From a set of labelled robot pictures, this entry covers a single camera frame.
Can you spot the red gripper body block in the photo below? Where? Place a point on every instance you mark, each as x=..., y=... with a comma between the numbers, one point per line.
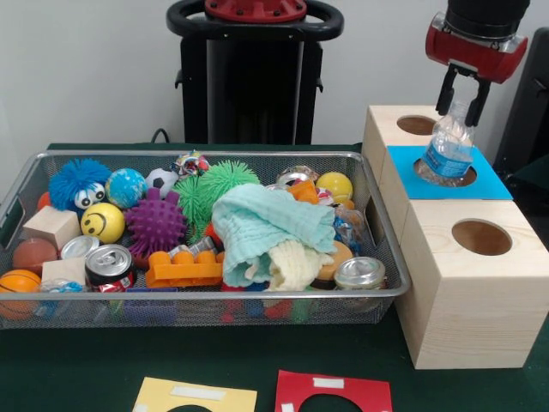
x=476, y=58

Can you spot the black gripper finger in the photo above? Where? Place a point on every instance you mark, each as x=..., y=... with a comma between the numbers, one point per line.
x=447, y=92
x=478, y=103

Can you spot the wooden box with three holes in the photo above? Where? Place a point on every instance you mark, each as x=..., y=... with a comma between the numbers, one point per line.
x=472, y=309

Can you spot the red card with round hole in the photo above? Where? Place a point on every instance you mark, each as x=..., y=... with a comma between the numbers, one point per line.
x=291, y=390

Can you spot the yellow card with round hole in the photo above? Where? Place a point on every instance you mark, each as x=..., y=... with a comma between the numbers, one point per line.
x=150, y=395

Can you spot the black chair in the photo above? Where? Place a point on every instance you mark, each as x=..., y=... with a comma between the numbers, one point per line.
x=532, y=120

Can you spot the plain yellow ball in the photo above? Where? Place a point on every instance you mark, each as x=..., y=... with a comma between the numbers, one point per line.
x=334, y=188

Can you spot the mint green cloth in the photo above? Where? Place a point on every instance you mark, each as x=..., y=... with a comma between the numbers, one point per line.
x=266, y=219

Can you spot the green fuzzy ball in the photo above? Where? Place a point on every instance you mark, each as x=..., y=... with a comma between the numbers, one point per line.
x=227, y=178

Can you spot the orange toy building brick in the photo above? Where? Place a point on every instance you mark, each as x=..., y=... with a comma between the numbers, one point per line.
x=184, y=270

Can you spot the purple spiky ball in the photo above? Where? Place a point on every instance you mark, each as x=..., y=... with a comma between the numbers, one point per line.
x=156, y=223

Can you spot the yellow smiley face ball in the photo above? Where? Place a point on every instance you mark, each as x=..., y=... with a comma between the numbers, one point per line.
x=103, y=223

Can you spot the blue fuzzy ball with eyes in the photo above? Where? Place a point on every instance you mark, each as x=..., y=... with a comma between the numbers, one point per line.
x=73, y=180

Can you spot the plain wooden block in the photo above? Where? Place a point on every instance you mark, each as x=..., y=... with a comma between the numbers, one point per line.
x=49, y=225

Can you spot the brown ball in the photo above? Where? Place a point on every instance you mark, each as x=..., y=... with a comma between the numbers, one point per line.
x=34, y=255

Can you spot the orange basketball toy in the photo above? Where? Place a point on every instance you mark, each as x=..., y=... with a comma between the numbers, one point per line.
x=19, y=283

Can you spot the black pedestal with red base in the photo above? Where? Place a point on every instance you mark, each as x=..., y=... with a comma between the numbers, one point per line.
x=257, y=107

